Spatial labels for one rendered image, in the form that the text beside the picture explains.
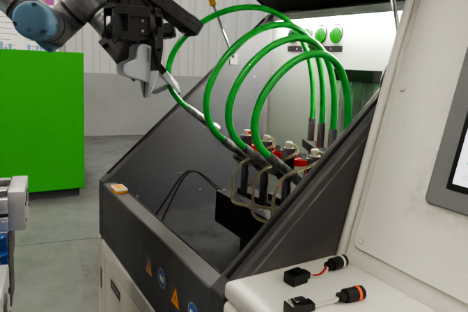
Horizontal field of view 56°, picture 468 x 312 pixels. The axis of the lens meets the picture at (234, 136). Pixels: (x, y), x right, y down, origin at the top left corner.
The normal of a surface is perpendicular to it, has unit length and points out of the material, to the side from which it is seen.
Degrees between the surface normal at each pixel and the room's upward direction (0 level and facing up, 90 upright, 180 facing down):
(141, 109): 90
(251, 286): 0
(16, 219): 90
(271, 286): 0
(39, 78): 90
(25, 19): 90
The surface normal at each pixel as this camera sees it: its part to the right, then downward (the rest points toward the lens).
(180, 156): 0.52, 0.17
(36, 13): 0.10, 0.18
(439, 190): -0.82, -0.19
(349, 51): -0.86, 0.04
